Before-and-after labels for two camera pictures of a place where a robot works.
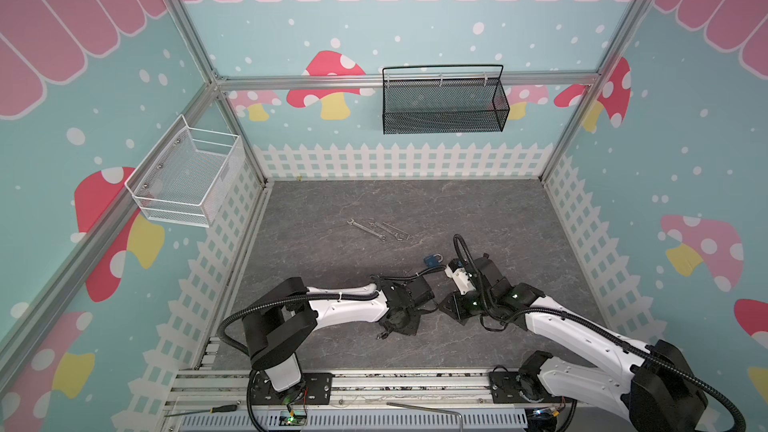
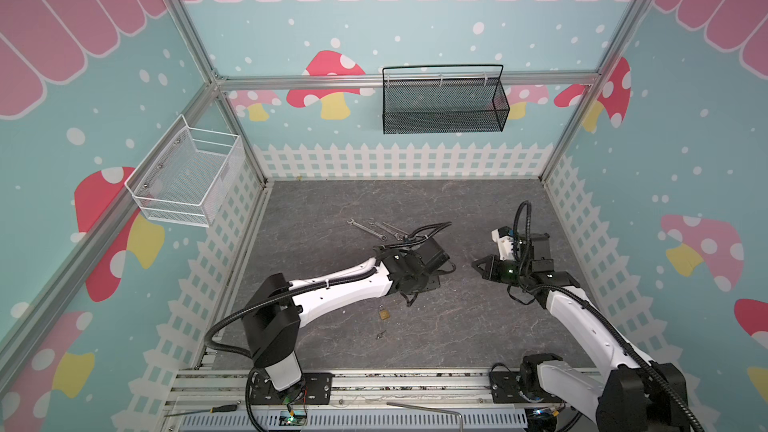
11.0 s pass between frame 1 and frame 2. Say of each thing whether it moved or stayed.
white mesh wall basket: stayed
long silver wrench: stayed
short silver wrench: stayed
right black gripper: moved
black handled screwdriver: stayed
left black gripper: moved
